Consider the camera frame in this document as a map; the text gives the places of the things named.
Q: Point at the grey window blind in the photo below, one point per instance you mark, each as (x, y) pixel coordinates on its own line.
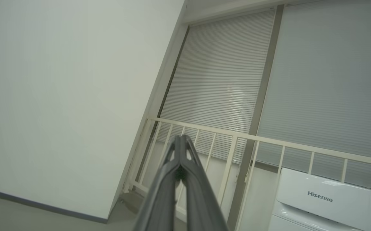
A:
(217, 77)
(330, 83)

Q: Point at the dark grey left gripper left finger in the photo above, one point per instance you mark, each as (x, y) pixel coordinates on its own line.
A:
(159, 202)

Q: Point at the white Hisense washing machine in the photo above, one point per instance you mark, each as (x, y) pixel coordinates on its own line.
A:
(326, 205)

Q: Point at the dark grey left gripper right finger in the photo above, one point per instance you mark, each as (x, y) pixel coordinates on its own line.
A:
(201, 202)

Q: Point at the cream white metal railing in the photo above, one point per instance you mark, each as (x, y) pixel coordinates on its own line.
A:
(233, 154)

